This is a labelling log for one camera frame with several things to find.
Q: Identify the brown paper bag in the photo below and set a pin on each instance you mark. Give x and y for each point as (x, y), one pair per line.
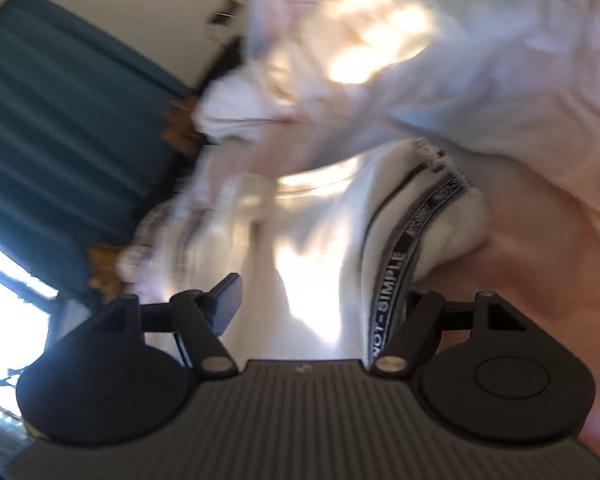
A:
(182, 125)

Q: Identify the pink white duvet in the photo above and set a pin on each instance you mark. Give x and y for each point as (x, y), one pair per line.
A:
(430, 60)

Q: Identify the mustard yellow garment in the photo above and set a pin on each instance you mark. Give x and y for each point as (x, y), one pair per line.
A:
(105, 267)

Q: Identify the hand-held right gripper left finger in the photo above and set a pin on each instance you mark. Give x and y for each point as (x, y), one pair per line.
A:
(225, 305)

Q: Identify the window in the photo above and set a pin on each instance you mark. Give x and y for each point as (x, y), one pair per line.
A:
(5, 320)

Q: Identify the white pants with striped tape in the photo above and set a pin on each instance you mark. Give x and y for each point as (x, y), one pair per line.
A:
(330, 240)

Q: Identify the pink bed sheet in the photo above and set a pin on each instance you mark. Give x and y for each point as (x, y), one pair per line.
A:
(530, 270)

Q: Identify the teal curtain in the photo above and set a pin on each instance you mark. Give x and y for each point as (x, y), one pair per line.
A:
(55, 135)

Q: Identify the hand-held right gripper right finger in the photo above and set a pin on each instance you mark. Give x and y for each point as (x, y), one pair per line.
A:
(420, 320)

